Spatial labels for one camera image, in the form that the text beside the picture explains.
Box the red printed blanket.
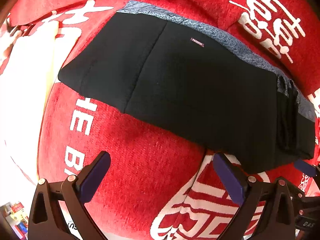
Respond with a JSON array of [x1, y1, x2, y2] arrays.
[[0, 0, 320, 240]]

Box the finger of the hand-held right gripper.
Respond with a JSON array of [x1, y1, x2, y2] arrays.
[[293, 159, 320, 178]]

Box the colourful packets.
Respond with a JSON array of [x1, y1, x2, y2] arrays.
[[0, 201, 29, 240]]

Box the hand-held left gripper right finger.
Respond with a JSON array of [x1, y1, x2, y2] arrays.
[[213, 152, 297, 240]]

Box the black pants with blue stripes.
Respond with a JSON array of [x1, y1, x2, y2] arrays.
[[58, 0, 317, 174]]

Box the cream folded cloth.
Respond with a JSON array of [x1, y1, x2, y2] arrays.
[[0, 22, 62, 186]]

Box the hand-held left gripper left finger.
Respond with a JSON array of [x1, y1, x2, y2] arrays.
[[27, 150, 112, 240]]

